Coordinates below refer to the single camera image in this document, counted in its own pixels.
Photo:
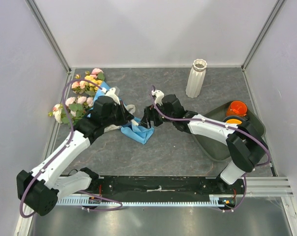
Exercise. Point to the orange cup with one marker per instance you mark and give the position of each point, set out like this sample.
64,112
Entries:
237,108

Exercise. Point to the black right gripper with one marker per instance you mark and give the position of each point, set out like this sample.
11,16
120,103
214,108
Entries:
150,114

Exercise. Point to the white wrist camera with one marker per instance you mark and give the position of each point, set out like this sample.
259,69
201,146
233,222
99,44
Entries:
157,95
113,93

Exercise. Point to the cream ribbon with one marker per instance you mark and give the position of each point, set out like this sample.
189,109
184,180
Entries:
130,108

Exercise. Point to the artificial flower bouquet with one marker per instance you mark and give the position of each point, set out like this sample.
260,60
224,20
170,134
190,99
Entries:
76,107

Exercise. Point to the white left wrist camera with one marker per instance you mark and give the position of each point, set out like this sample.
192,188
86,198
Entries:
113,93

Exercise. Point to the orange bowl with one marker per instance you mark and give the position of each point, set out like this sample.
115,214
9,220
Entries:
234,120

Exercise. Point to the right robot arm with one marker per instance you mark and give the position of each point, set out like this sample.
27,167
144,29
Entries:
245,145

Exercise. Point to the slotted cable duct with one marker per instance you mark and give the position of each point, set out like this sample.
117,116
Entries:
87,201

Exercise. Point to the blue wrapping paper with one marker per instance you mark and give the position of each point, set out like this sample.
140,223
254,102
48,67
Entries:
137,133

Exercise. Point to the white ribbed vase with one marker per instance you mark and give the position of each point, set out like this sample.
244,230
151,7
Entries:
196,78

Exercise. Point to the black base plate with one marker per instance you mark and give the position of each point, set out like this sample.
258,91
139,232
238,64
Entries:
163,189

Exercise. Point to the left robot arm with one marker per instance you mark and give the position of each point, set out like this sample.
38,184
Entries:
41,188

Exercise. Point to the dark green tray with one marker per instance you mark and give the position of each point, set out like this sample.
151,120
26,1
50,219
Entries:
216,150

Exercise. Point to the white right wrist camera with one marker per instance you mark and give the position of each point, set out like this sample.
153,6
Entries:
157,95

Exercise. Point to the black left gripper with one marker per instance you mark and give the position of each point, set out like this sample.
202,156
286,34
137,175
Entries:
126,116

